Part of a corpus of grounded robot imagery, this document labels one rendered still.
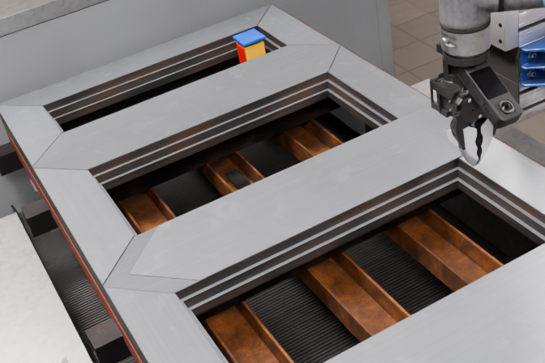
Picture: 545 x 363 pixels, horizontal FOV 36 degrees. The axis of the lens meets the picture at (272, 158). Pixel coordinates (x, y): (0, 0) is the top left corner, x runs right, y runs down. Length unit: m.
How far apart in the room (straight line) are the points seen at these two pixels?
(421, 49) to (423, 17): 0.33
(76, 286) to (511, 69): 1.06
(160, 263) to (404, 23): 2.81
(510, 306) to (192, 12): 1.24
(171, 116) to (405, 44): 2.18
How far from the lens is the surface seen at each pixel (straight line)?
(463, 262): 1.61
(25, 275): 1.70
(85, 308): 1.89
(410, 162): 1.55
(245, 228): 1.45
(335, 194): 1.49
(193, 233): 1.46
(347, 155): 1.58
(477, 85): 1.33
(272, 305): 1.76
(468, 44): 1.31
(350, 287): 1.58
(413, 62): 3.71
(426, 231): 1.68
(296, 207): 1.47
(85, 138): 1.83
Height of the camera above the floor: 1.75
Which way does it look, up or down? 33 degrees down
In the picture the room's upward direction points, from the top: 11 degrees counter-clockwise
